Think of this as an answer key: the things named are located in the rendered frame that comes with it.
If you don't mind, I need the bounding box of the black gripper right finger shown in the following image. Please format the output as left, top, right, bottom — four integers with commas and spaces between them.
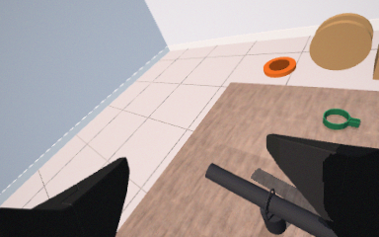
266, 134, 379, 237

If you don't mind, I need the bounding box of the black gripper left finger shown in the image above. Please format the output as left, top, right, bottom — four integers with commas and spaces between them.
0, 157, 130, 237

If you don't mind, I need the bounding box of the green ring with tab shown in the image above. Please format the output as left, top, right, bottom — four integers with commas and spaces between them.
323, 108, 360, 130

